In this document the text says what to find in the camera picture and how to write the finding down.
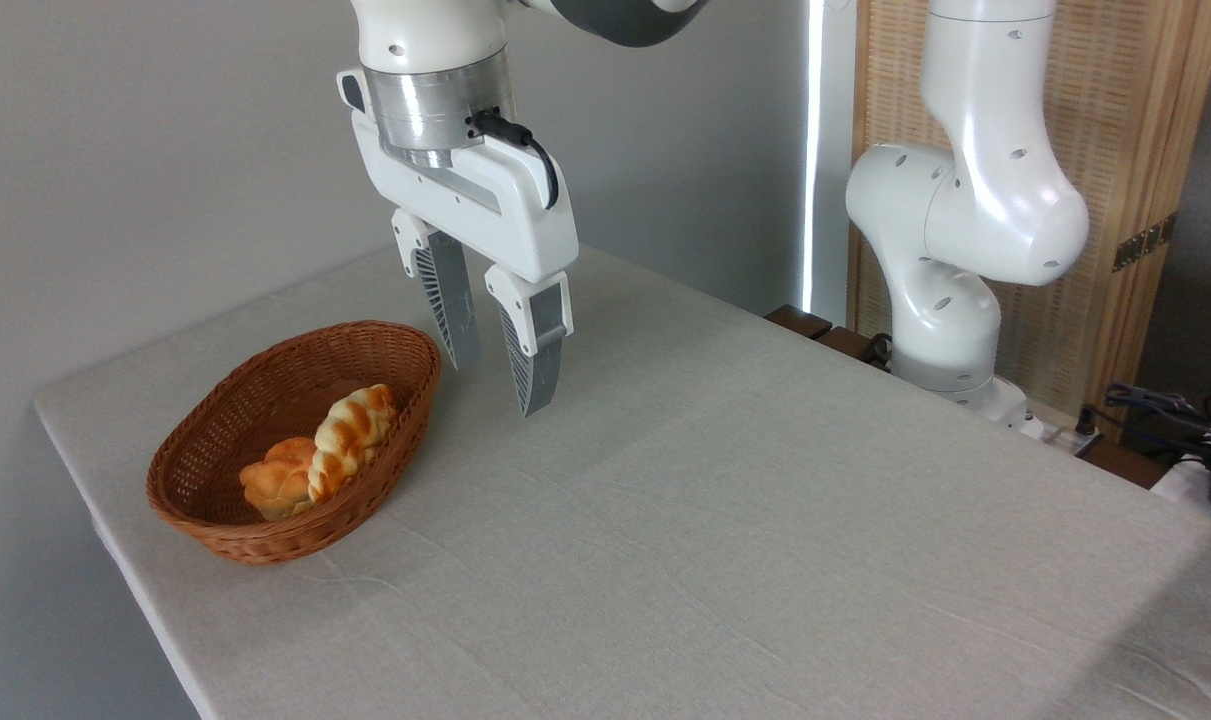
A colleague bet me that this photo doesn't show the tangled dark cables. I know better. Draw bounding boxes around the tangled dark cables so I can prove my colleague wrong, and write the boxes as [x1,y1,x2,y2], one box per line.
[1080,383,1211,473]

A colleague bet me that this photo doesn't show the white power strip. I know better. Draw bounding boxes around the white power strip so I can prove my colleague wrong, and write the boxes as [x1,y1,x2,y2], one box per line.
[1005,400,1106,457]

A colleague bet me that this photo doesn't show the long braided bread loaf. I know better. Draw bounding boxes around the long braided bread loaf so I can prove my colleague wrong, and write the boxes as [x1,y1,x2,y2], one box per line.
[308,383,400,504]

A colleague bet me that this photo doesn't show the brown woven wicker basket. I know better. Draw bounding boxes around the brown woven wicker basket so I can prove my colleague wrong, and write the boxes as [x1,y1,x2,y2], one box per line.
[146,320,443,565]

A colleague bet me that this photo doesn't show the light grey tablecloth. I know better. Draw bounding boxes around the light grey tablecloth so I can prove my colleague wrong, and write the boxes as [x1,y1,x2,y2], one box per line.
[33,243,1211,720]

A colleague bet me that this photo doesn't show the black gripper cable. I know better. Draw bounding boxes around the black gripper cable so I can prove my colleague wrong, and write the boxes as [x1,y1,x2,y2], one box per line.
[473,110,560,209]

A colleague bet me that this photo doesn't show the dark brown wooden block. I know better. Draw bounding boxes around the dark brown wooden block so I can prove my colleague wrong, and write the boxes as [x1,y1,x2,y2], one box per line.
[815,327,892,371]
[765,305,834,341]

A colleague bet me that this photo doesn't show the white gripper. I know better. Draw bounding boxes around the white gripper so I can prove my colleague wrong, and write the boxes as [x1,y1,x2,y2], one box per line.
[337,68,579,418]

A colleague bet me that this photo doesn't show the dark metal screen hinge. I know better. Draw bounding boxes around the dark metal screen hinge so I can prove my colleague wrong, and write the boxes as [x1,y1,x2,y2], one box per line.
[1112,212,1179,273]

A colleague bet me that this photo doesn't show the round knotted bread roll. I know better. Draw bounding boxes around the round knotted bread roll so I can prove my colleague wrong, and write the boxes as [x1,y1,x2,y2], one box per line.
[239,437,318,523]

